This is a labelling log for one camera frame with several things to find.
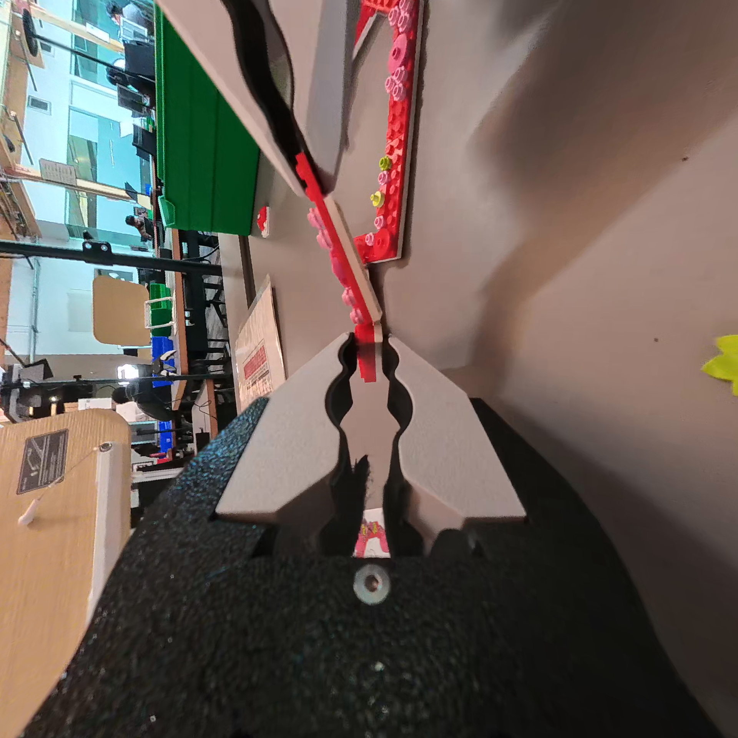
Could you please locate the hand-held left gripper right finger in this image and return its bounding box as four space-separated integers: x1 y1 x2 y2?
383 336 527 549

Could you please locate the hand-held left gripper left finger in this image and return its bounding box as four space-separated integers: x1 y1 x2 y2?
216 332 354 543

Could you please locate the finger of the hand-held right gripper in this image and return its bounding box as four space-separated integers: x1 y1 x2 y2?
156 0 308 197
271 0 361 191

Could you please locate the red lego strip with flowers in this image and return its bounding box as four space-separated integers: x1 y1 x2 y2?
295 151 385 383

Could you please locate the lime green lego leaf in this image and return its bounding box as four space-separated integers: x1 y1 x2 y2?
701 335 738 396

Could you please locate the green plastic bin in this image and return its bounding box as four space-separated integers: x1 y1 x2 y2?
155 5 261 236

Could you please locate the laminated paper sheet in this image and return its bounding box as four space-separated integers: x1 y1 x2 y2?
234 274 287 414

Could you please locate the blue storage bin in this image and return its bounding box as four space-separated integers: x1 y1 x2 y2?
151 336 177 388

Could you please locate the long wooden edged desk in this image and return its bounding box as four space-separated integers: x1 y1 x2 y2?
167 231 194 407

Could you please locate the small green storage bin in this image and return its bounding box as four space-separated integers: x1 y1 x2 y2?
148 283 175 336

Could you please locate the wooden lamp panel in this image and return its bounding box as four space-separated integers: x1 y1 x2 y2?
0 408 135 738
92 275 152 347

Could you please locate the red lego heart frame section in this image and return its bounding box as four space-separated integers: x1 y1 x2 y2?
347 0 426 265

